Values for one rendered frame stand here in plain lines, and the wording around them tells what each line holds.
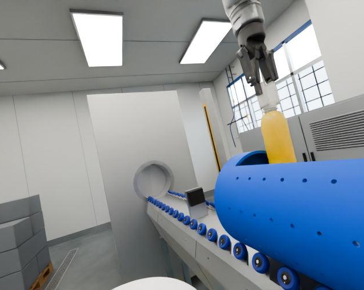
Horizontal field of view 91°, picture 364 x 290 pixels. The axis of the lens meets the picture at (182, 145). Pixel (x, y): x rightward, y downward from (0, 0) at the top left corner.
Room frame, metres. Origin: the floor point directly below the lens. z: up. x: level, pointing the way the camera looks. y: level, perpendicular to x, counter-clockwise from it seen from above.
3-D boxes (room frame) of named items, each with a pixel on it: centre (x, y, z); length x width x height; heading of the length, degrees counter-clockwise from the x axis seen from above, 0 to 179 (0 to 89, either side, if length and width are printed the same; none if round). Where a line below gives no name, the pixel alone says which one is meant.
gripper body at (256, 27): (0.51, -0.27, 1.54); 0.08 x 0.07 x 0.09; 115
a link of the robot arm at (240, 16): (0.51, -0.27, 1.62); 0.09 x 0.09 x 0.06
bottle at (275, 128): (0.52, -0.27, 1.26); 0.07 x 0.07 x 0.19
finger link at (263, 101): (0.50, -0.25, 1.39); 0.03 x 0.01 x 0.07; 25
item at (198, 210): (0.97, -0.01, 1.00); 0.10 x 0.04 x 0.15; 114
